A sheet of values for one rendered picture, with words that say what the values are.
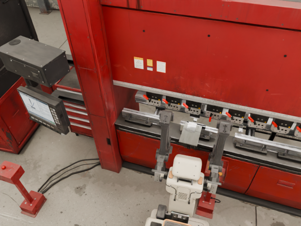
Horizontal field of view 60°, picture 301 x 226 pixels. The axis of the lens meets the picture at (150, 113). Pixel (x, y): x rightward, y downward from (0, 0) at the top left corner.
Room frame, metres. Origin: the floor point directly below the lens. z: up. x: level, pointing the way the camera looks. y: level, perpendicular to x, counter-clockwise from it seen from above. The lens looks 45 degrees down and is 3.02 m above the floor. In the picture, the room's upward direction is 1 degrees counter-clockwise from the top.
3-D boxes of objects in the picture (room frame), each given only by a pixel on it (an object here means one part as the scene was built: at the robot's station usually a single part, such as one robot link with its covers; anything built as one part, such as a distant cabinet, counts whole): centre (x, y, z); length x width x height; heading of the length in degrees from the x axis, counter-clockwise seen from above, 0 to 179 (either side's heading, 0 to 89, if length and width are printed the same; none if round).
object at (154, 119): (2.03, 0.07, 0.92); 0.50 x 0.06 x 0.10; 71
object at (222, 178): (1.44, -0.64, 0.75); 0.20 x 0.16 x 0.18; 71
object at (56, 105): (1.68, 0.92, 1.42); 0.45 x 0.12 x 0.36; 59
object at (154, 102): (1.98, -0.05, 1.26); 0.15 x 0.09 x 0.17; 71
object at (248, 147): (1.59, -1.00, 0.89); 0.30 x 0.05 x 0.03; 71
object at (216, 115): (1.78, -0.61, 1.26); 0.15 x 0.09 x 0.17; 71
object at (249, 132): (2.00, -1.14, 0.81); 0.64 x 0.08 x 0.14; 161
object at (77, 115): (2.67, 0.85, 0.50); 0.50 x 0.50 x 1.00; 71
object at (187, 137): (1.70, -0.40, 1.00); 0.26 x 0.18 x 0.01; 161
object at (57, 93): (2.02, 0.87, 1.18); 0.40 x 0.24 x 0.07; 71
